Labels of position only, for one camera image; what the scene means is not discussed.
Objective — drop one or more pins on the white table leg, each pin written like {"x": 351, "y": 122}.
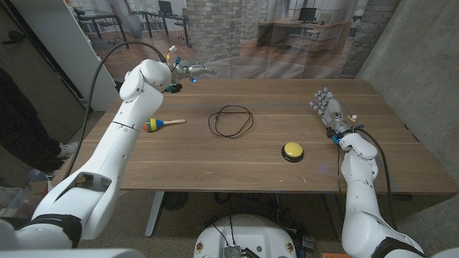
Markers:
{"x": 154, "y": 215}

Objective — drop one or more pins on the printed office backdrop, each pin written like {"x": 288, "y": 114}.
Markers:
{"x": 251, "y": 36}

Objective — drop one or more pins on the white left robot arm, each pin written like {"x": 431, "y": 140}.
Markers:
{"x": 118, "y": 150}

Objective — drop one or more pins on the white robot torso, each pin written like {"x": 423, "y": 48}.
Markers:
{"x": 247, "y": 236}

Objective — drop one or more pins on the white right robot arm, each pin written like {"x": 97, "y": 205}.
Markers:
{"x": 362, "y": 200}

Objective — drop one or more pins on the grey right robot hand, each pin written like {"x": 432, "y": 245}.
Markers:
{"x": 333, "y": 113}

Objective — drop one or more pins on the colourful wooden maraca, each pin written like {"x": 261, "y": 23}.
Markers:
{"x": 153, "y": 125}

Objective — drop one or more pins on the white cabinet panel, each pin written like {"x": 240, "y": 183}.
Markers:
{"x": 68, "y": 43}

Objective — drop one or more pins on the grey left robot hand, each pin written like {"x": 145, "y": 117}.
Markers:
{"x": 190, "y": 71}

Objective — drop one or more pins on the grey table leg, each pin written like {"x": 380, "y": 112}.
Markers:
{"x": 334, "y": 215}

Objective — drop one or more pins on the yellow button with black base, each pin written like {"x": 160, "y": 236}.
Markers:
{"x": 292, "y": 149}

